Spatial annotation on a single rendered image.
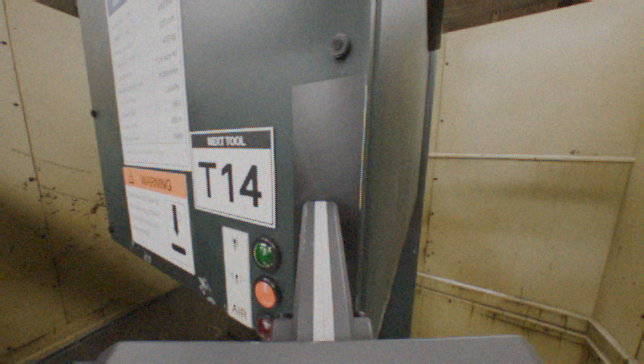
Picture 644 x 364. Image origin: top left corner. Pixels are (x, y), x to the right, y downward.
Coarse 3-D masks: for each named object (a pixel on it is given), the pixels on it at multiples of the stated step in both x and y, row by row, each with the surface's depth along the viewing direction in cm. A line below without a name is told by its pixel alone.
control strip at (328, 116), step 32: (320, 96) 11; (352, 96) 10; (320, 128) 11; (352, 128) 10; (320, 160) 11; (352, 160) 10; (320, 192) 12; (352, 192) 11; (352, 224) 11; (352, 256) 11; (352, 288) 11; (256, 320) 16
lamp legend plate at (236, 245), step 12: (228, 228) 17; (228, 240) 17; (240, 240) 16; (228, 252) 17; (240, 252) 16; (228, 264) 17; (240, 264) 16; (228, 276) 17; (240, 276) 16; (228, 288) 18; (240, 288) 17; (228, 300) 18; (240, 300) 17; (240, 312) 17
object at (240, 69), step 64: (192, 0) 15; (256, 0) 12; (320, 0) 10; (384, 0) 10; (192, 64) 16; (256, 64) 13; (320, 64) 11; (384, 64) 10; (192, 128) 17; (384, 128) 11; (192, 192) 19; (384, 192) 13; (384, 256) 15
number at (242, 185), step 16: (224, 160) 16; (240, 160) 15; (256, 160) 14; (224, 176) 16; (240, 176) 15; (256, 176) 14; (224, 192) 16; (240, 192) 15; (256, 192) 14; (240, 208) 15; (256, 208) 14
